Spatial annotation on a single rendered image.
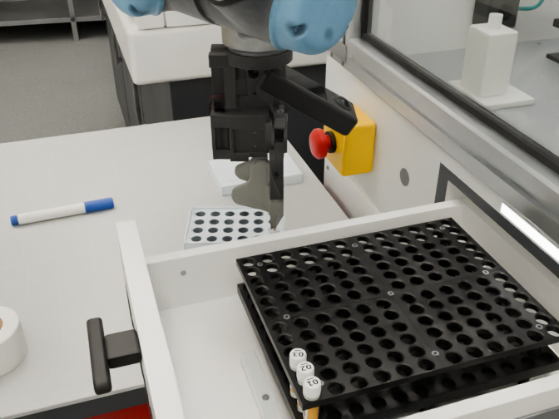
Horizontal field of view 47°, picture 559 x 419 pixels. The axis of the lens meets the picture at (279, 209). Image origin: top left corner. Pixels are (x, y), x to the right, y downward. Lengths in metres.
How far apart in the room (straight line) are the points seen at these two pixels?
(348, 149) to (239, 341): 0.33
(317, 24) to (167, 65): 0.81
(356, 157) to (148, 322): 0.43
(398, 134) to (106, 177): 0.47
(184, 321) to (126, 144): 0.56
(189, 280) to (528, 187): 0.32
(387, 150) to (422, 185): 0.09
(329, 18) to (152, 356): 0.26
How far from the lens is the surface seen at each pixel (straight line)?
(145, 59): 1.24
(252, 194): 0.72
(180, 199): 0.95
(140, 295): 0.51
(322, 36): 0.47
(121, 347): 0.49
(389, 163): 0.80
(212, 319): 0.62
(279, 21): 0.45
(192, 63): 1.26
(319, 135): 0.82
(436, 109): 0.69
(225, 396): 0.55
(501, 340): 0.53
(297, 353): 0.47
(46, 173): 1.07
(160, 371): 0.45
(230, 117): 0.68
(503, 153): 0.60
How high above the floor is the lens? 1.25
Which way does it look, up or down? 32 degrees down
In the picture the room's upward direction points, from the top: straight up
